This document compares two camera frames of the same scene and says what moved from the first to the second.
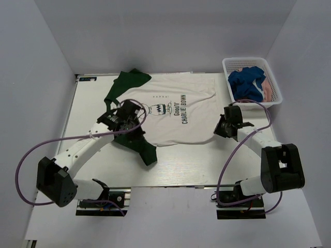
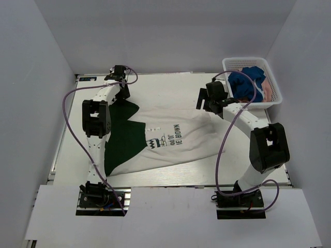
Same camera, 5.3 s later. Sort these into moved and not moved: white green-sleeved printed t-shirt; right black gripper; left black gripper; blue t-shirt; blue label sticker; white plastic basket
Moved: right black gripper; white green-sleeved printed t-shirt; left black gripper
Not moved: white plastic basket; blue label sticker; blue t-shirt
